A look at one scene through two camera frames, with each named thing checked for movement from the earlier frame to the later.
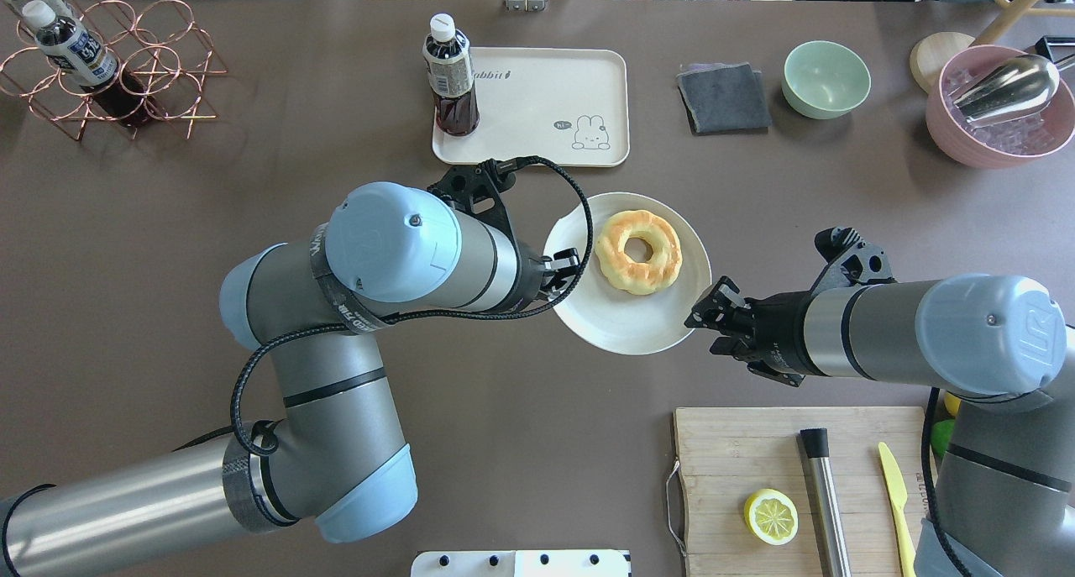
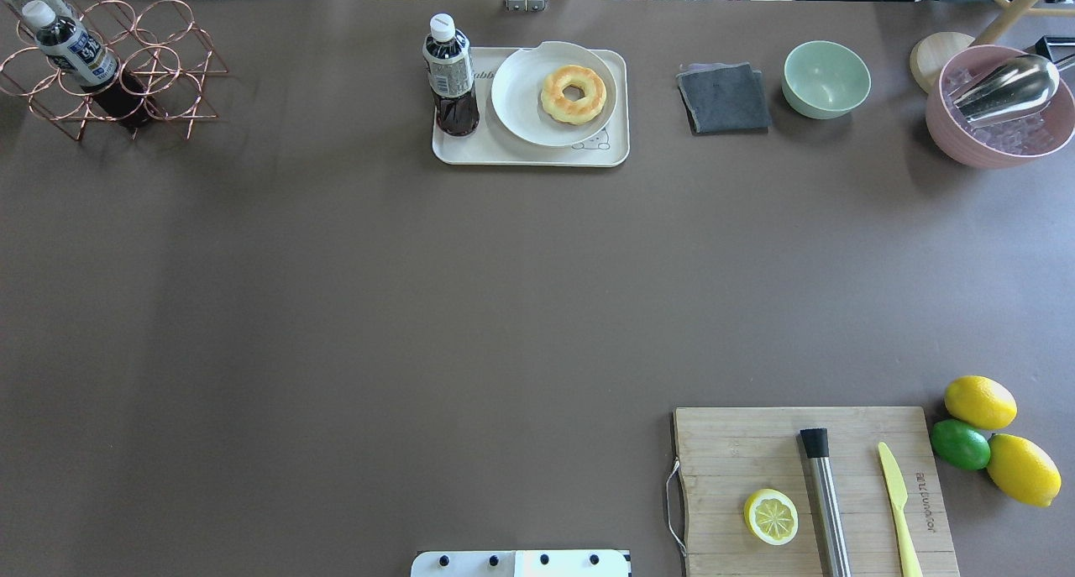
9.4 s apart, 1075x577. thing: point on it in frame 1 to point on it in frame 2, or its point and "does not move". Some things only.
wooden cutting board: (726, 455) does not move
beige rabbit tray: (568, 106) does not move
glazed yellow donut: (639, 278) to (562, 109)
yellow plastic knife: (898, 495) does not move
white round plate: (647, 269) to (517, 100)
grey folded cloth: (725, 98) does not move
